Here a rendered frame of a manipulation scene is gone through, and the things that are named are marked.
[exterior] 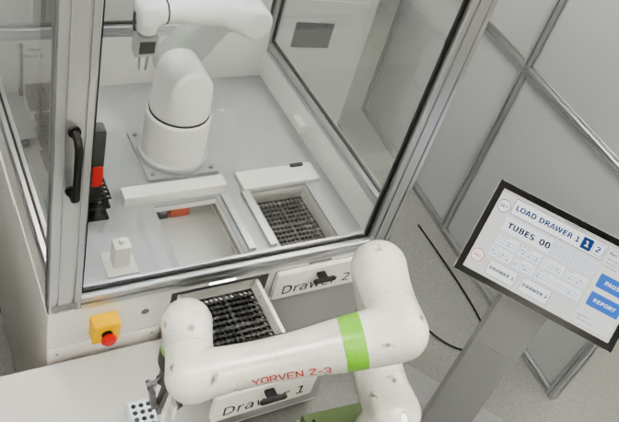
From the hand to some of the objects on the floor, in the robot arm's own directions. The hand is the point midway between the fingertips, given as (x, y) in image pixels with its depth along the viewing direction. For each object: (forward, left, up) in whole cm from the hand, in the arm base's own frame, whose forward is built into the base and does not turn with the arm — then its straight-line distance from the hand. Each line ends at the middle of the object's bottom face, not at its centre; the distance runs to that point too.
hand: (167, 410), depth 183 cm
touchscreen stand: (+11, -122, -87) cm, 150 cm away
